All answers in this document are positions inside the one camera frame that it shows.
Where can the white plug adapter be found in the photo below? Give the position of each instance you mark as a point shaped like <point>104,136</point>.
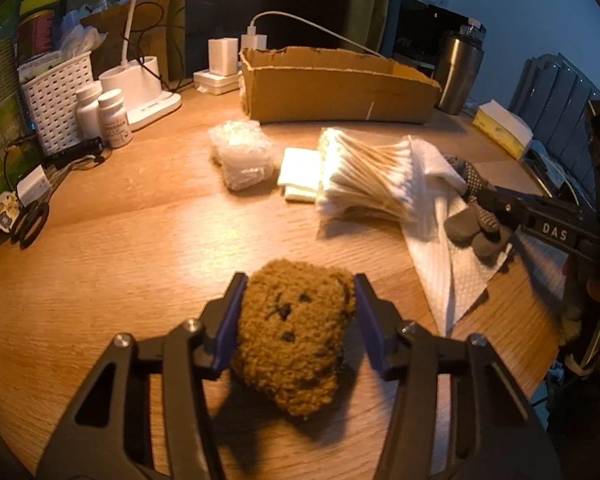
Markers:
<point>222,57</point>

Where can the pack of cotton swabs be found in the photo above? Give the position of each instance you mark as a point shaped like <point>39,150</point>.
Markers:
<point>365,175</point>

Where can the white plastic basket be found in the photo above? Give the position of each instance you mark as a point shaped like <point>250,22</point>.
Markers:
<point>57,100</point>

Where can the white power strip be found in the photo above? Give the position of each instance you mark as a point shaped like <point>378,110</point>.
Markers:
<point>215,84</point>

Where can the black scissors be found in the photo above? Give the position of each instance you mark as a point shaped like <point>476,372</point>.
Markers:
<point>32,222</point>

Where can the brown plush bear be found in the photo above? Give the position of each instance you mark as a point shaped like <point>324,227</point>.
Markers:
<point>295,330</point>

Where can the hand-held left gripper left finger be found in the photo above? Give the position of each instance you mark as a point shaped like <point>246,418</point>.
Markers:
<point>228,327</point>

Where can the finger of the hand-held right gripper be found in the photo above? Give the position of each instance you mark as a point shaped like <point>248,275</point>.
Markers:
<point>540,198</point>
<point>540,227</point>

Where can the red tin can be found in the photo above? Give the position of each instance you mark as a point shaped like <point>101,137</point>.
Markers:
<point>37,35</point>

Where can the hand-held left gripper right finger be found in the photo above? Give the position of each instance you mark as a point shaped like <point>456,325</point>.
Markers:
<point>371,327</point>

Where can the yellow tissue box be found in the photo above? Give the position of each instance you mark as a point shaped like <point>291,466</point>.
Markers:
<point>502,127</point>

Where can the cardboard box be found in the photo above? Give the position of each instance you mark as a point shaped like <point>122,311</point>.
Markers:
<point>330,92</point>

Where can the white desk lamp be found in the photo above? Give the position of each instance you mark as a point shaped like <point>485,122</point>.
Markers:
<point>145,85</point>

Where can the white paper towel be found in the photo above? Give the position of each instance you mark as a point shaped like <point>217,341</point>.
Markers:
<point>445,270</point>

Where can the bubble wrap packet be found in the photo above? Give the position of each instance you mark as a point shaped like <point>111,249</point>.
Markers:
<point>242,155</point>

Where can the steel tumbler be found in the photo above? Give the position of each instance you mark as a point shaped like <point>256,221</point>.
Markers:
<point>457,75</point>

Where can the large white cotton pad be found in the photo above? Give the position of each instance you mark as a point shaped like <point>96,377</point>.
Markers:
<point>300,167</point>

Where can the brown paper bag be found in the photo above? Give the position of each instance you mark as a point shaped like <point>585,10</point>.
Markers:
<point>152,35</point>

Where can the olive green curtain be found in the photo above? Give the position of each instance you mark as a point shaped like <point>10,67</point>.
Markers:
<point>367,5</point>

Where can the white pill bottle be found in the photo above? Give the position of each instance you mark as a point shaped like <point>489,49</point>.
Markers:
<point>114,120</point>
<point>87,110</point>

